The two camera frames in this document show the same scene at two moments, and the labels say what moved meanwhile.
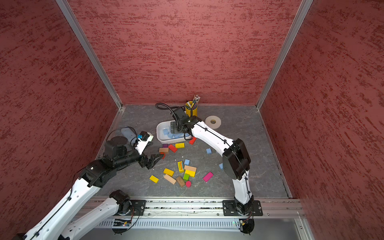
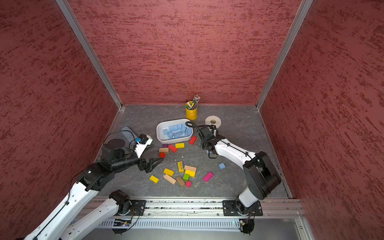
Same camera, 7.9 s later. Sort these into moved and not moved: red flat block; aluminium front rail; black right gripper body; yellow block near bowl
Moved: black right gripper body
Not moved: aluminium front rail; yellow block near bowl; red flat block
